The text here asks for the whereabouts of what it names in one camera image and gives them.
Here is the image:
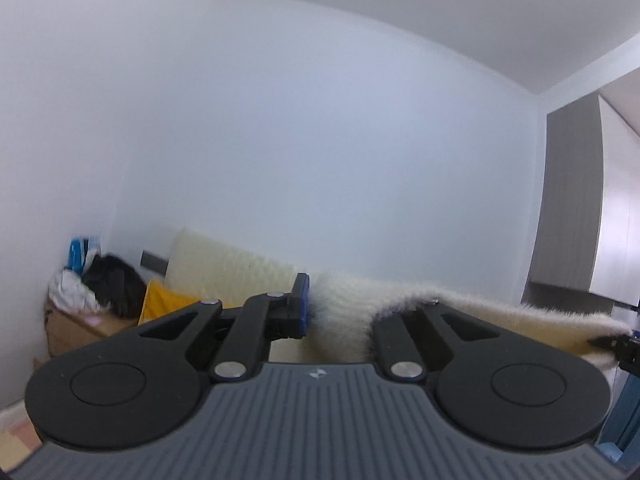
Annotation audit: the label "blue bag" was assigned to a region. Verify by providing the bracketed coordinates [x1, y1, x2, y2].
[66, 236, 101, 277]

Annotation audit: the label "blue cloth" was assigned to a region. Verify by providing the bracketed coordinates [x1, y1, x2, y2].
[596, 366, 640, 467]

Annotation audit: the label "fluffy cream blue-striped sweater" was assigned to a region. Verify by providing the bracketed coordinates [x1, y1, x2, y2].
[307, 271, 633, 386]

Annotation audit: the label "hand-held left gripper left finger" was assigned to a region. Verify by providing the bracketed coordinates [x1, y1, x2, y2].
[136, 272, 312, 381]

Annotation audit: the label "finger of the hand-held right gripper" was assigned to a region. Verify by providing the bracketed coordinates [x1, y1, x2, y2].
[588, 331, 640, 362]

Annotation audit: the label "black cloth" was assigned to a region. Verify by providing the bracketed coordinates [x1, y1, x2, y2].
[81, 254, 148, 318]

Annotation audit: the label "yellow crown-print pillow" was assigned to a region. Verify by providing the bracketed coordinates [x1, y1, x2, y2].
[137, 280, 201, 326]

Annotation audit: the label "white crumpled cloth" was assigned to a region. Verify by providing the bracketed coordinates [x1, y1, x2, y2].
[48, 269, 103, 313]

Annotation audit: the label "grey wardrobe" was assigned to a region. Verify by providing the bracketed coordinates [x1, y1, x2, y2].
[522, 62, 640, 311]

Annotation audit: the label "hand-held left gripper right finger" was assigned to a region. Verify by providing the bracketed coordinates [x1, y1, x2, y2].
[372, 301, 502, 381]

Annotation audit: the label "cardboard box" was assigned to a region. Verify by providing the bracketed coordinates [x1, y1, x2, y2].
[32, 295, 141, 371]

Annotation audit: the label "dark wall switch panel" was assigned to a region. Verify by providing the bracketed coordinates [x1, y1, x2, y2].
[140, 249, 171, 276]

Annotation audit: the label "cream quilted headboard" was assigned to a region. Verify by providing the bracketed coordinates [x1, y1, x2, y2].
[164, 227, 301, 311]

